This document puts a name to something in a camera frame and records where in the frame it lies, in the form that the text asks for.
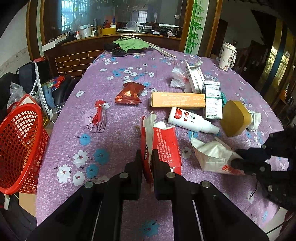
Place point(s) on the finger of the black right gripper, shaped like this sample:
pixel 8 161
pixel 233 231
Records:
pixel 253 154
pixel 250 167

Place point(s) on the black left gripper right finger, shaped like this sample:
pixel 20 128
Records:
pixel 168 185

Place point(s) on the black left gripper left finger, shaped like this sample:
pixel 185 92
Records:
pixel 127 184

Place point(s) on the gold square container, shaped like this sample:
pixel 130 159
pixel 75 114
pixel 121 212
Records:
pixel 236 118

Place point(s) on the white paper bag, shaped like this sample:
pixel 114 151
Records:
pixel 215 156

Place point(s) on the red torn paper box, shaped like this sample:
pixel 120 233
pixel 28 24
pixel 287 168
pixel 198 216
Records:
pixel 157 136

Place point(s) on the white spray bottle red label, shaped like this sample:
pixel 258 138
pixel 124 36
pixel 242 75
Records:
pixel 191 121

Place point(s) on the green white medicine box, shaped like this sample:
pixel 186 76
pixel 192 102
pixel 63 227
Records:
pixel 213 100

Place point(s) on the pink red crumpled wrapper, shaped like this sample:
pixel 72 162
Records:
pixel 95 119

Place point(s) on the orange cardboard box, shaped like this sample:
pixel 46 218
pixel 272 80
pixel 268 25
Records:
pixel 174 99

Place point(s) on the red foil snack wrapper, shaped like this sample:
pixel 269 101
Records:
pixel 130 94

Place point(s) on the long white medicine box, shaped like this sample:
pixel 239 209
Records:
pixel 196 77

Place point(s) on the white cartoon tumbler cup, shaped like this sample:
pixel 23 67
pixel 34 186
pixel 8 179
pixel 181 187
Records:
pixel 228 57

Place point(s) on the clear crumpled plastic bag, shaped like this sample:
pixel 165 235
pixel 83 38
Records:
pixel 180 80

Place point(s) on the small white ointment tube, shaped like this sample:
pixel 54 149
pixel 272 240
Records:
pixel 196 64

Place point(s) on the red plastic mesh basket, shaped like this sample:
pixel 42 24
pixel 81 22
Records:
pixel 23 145

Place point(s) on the black pouch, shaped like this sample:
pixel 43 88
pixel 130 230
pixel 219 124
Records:
pixel 118 52

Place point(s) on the bundle of chopsticks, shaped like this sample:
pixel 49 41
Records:
pixel 157 48

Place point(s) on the wooden brick pattern counter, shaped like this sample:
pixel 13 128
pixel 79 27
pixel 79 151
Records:
pixel 73 58

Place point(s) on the green cloth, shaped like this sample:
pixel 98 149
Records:
pixel 131 43

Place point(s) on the clear plastic bag on sofa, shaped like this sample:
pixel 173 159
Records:
pixel 16 92

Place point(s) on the dark blue bag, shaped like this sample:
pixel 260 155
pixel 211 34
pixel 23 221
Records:
pixel 27 75

